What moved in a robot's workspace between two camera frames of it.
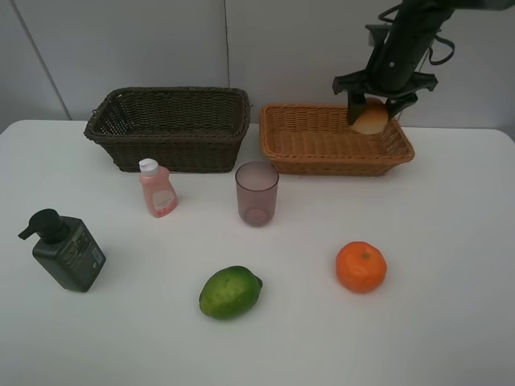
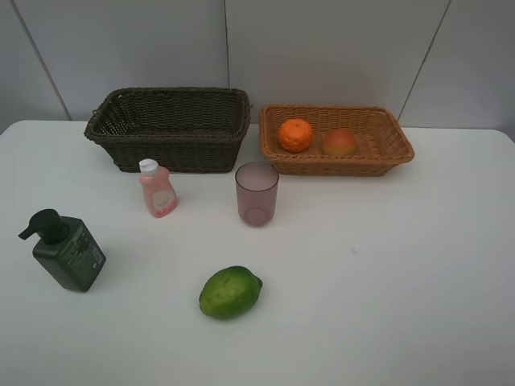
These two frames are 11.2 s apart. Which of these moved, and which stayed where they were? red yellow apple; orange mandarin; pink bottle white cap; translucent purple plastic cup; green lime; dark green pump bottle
Moved: red yellow apple; orange mandarin
Stayed: translucent purple plastic cup; pink bottle white cap; green lime; dark green pump bottle
